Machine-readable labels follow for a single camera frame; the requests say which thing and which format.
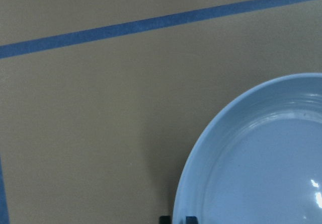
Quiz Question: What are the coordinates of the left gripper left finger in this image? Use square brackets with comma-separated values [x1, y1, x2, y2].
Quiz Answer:
[158, 215, 171, 224]

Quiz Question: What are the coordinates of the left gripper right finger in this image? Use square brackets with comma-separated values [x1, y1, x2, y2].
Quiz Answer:
[186, 216, 197, 224]

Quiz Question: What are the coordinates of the blue plate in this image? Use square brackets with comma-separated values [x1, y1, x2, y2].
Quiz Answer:
[172, 73, 321, 223]

